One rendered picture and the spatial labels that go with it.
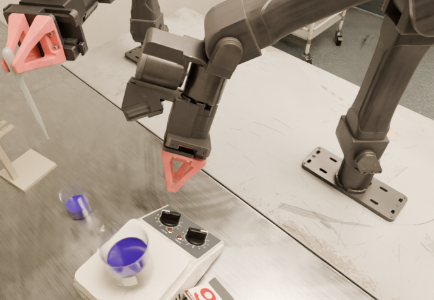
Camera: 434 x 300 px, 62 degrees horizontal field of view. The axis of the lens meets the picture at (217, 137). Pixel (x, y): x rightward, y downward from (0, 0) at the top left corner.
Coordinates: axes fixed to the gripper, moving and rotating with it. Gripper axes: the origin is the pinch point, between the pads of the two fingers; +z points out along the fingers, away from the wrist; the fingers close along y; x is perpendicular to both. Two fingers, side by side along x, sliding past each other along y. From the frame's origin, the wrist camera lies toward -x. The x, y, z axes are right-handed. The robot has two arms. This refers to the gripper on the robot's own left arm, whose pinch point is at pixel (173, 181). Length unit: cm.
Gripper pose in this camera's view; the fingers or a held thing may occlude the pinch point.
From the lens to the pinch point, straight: 59.3
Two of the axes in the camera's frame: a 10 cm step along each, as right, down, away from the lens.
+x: 9.4, 2.7, 1.8
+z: -3.2, 8.9, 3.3
